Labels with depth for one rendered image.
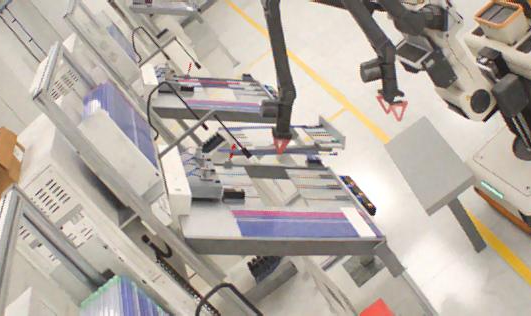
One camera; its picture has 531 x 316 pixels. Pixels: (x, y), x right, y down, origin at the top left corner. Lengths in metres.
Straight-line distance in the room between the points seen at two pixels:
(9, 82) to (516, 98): 4.00
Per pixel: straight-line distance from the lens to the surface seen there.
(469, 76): 2.73
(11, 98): 5.59
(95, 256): 1.42
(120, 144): 2.22
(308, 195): 2.74
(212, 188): 2.54
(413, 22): 2.39
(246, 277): 3.02
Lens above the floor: 2.18
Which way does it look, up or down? 25 degrees down
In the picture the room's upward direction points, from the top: 40 degrees counter-clockwise
